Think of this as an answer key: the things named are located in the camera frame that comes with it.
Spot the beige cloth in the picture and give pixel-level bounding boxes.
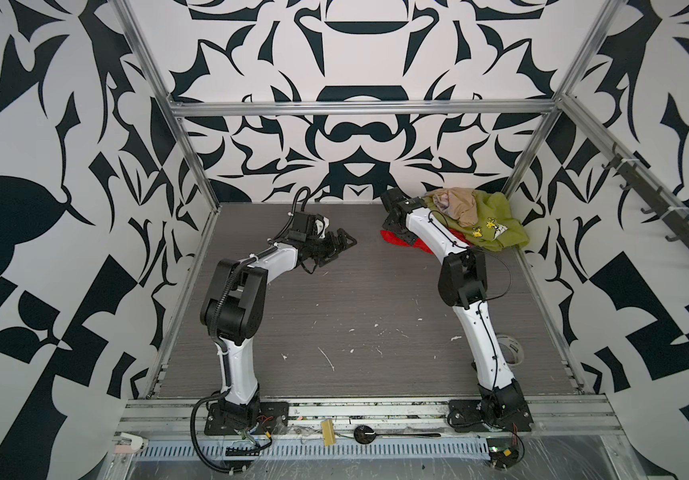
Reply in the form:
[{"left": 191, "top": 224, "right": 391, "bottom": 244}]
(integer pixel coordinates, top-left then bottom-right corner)
[{"left": 430, "top": 187, "right": 478, "bottom": 227}]

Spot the white plug left corner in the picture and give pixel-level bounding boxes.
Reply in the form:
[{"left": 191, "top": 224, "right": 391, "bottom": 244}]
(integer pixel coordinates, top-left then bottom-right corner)
[{"left": 114, "top": 432, "right": 148, "bottom": 455}]

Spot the black left base cable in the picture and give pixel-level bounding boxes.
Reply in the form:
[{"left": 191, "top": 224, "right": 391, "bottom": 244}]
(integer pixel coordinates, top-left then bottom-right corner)
[{"left": 189, "top": 392, "right": 274, "bottom": 475}]

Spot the green printed t-shirt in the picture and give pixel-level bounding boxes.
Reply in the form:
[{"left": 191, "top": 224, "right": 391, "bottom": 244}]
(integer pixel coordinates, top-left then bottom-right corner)
[{"left": 422, "top": 189, "right": 529, "bottom": 252}]

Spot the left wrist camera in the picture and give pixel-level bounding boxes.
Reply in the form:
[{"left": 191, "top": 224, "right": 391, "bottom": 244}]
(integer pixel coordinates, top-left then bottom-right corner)
[{"left": 314, "top": 216, "right": 330, "bottom": 238}]

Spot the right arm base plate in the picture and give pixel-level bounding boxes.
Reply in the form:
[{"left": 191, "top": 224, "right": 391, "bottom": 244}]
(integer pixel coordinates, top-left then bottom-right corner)
[{"left": 446, "top": 398, "right": 533, "bottom": 433}]

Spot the white tape roll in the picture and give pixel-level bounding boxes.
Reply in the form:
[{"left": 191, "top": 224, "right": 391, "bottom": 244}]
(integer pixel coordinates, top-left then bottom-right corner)
[{"left": 496, "top": 334, "right": 525, "bottom": 366}]

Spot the yellow connector block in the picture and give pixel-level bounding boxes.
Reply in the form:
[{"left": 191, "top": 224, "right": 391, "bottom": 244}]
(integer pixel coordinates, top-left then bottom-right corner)
[{"left": 320, "top": 419, "right": 336, "bottom": 447}]

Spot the white slotted cable duct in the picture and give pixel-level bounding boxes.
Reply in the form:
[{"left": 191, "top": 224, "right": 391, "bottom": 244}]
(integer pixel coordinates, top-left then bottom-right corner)
[{"left": 133, "top": 436, "right": 492, "bottom": 462}]

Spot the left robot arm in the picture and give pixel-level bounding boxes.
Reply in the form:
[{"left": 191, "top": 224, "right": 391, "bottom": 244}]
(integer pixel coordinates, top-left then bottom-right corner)
[{"left": 200, "top": 187, "right": 356, "bottom": 419}]

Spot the small black electronics box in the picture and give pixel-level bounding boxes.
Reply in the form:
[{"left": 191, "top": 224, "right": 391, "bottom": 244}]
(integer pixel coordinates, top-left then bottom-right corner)
[{"left": 486, "top": 436, "right": 525, "bottom": 471}]

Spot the aluminium frame rear bar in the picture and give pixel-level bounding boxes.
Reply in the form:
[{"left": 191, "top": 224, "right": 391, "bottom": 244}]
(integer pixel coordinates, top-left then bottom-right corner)
[{"left": 170, "top": 99, "right": 555, "bottom": 118}]

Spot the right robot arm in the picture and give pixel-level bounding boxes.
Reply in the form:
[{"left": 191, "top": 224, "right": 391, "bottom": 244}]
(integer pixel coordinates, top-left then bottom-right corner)
[{"left": 380, "top": 188, "right": 532, "bottom": 430}]

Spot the black round knob tool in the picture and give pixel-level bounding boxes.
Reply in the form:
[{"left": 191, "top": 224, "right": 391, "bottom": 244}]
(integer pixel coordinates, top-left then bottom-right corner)
[{"left": 352, "top": 425, "right": 441, "bottom": 445}]

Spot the black wall hook rack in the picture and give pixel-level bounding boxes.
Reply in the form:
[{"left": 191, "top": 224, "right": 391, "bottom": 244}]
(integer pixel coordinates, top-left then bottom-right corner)
[{"left": 603, "top": 142, "right": 689, "bottom": 251}]

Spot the aluminium front rail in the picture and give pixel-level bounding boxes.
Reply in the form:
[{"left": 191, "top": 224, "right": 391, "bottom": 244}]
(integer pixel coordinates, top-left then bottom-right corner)
[{"left": 116, "top": 395, "right": 623, "bottom": 438}]

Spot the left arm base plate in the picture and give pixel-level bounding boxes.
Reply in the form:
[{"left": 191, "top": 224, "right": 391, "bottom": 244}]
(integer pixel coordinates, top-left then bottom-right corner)
[{"left": 204, "top": 400, "right": 290, "bottom": 436}]

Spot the red cloth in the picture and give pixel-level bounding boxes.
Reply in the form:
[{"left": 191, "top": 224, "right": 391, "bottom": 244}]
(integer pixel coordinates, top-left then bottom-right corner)
[{"left": 379, "top": 227, "right": 471, "bottom": 256}]

